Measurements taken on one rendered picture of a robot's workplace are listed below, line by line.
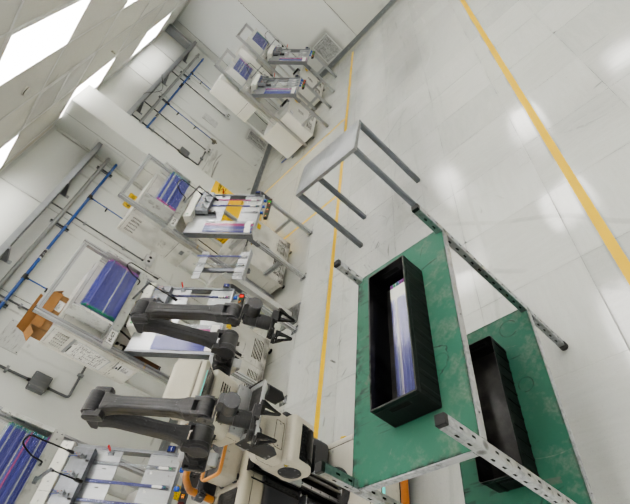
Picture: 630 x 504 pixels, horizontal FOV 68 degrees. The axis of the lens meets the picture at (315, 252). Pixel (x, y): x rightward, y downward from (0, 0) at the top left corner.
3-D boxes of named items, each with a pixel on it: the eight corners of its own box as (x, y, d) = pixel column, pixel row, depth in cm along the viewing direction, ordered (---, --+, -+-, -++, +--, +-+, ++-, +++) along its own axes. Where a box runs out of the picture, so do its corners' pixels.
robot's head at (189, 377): (168, 423, 182) (157, 401, 173) (184, 378, 199) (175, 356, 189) (204, 424, 181) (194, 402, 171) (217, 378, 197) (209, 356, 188)
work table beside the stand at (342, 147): (420, 209, 387) (354, 147, 355) (359, 248, 428) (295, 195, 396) (420, 178, 419) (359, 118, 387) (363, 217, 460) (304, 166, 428)
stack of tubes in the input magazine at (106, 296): (139, 274, 394) (111, 257, 383) (114, 320, 356) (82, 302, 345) (132, 282, 401) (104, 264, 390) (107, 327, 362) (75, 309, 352)
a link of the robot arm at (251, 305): (230, 306, 190) (225, 322, 184) (235, 287, 183) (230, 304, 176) (258, 314, 192) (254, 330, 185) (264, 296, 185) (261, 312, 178)
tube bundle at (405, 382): (395, 291, 177) (389, 286, 176) (410, 282, 173) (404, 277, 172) (405, 410, 138) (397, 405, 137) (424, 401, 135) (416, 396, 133)
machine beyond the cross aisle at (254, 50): (339, 73, 916) (265, -2, 841) (336, 89, 854) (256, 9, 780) (293, 118, 988) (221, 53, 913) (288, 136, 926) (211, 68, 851)
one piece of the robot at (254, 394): (259, 465, 192) (217, 444, 183) (269, 405, 213) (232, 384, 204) (284, 453, 183) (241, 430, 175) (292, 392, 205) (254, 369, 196)
